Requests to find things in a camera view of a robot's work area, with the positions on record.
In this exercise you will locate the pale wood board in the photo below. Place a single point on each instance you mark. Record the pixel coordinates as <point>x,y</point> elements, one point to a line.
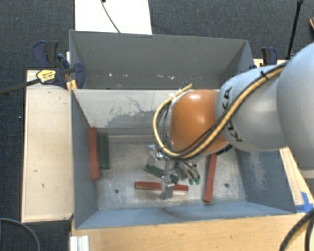
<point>48,145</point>

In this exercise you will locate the dark green flat block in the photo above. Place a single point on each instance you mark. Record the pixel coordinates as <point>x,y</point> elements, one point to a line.
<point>154,170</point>
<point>104,150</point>

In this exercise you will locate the red-brown flat block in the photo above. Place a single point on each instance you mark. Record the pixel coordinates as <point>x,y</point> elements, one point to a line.
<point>94,153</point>
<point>147,185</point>
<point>210,179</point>

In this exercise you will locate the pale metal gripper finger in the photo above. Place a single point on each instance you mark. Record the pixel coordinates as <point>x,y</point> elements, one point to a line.
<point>167,188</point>
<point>152,155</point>

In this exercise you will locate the grey metal bin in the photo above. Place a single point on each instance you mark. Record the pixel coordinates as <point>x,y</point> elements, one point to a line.
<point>151,61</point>

